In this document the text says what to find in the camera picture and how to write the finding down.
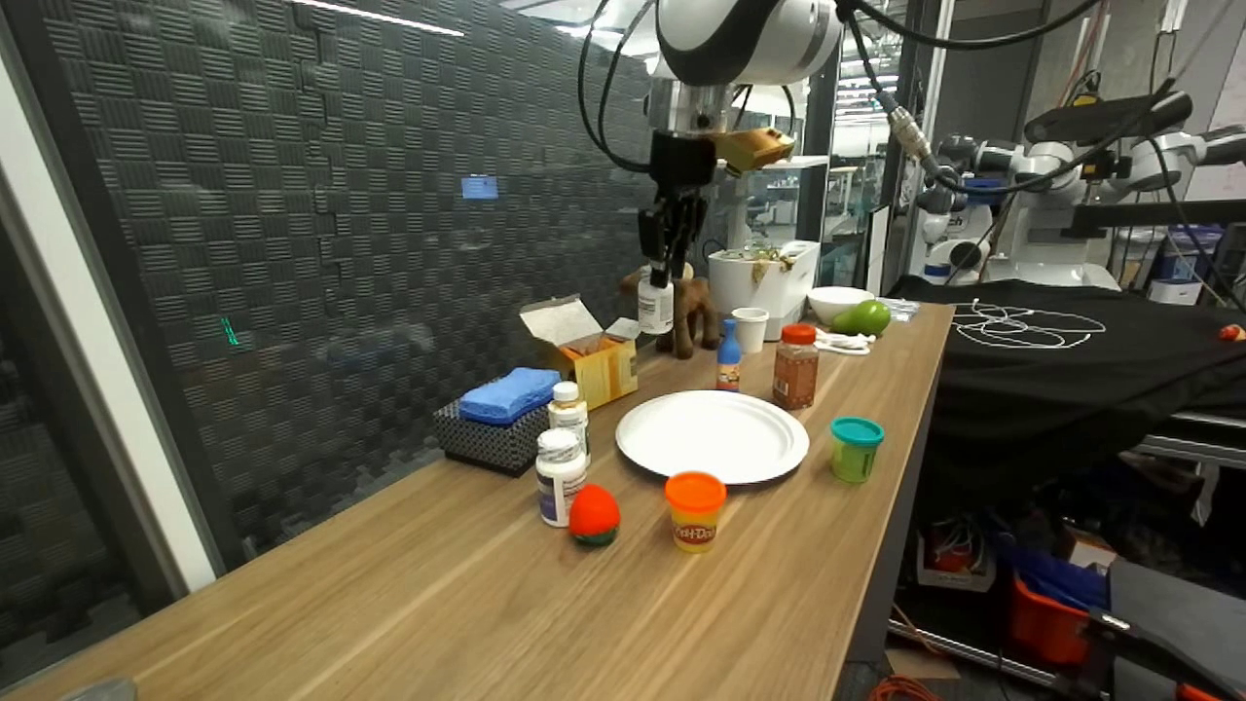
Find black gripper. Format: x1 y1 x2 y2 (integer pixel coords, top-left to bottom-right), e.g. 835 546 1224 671
640 127 719 283

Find small white plastic bottle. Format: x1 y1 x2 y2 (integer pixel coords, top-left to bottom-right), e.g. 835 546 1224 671
634 263 678 338

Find spice jar orange lid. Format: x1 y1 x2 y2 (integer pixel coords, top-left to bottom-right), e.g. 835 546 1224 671
770 319 820 412

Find white pill bottle green label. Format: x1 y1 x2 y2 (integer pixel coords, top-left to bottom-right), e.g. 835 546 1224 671
545 377 597 460

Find green tub teal lid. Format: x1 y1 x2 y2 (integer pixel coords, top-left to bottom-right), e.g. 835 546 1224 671
827 412 888 489

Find white paper plate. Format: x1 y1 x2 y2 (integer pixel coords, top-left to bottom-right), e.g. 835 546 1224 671
611 384 813 489

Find brown moose plush toy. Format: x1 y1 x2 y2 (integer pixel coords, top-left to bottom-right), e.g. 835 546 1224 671
619 260 719 363

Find brown dried leaves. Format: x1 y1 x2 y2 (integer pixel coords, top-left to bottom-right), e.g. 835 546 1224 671
741 246 804 283

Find white paper cup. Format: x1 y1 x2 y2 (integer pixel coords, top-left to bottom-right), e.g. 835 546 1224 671
730 303 770 359

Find yellow cardboard box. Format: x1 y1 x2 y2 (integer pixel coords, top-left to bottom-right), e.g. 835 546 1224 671
519 290 649 412

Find white bowl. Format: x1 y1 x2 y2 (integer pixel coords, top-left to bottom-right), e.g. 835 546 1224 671
806 283 878 332

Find green fruit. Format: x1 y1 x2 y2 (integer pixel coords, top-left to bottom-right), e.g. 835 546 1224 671
831 297 896 338

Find blue folded cloth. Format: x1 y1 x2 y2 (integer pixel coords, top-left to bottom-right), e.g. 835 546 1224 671
456 363 566 428

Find yellow tub orange lid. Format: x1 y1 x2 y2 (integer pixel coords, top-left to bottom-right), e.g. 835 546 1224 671
661 466 733 553

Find black mesh box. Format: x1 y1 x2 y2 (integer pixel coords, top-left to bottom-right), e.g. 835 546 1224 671
431 384 576 477

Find white lab machine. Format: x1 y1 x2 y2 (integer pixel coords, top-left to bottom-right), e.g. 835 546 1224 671
906 127 1138 290

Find red knitted strawberry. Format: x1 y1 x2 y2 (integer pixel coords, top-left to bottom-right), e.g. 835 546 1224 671
566 477 626 547

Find black cloth covered table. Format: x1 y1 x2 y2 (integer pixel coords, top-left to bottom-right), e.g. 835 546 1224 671
893 273 1246 451

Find white plastic jug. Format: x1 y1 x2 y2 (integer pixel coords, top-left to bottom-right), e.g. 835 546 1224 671
1145 227 1227 310

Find red bin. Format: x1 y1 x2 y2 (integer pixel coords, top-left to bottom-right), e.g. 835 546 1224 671
1010 577 1102 675

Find yellow taped wrist camera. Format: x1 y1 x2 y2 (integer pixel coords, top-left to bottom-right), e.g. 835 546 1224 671
714 124 800 179

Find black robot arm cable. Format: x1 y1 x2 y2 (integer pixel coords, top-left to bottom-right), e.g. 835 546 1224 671
574 0 678 179

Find coiled white cable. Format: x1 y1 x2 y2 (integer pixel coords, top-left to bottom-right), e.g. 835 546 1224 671
784 322 880 363

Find grey cable with connector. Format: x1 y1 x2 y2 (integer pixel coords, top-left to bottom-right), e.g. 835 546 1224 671
840 0 1107 170

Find thin white cable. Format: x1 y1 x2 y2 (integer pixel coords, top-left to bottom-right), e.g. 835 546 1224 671
951 298 1110 353

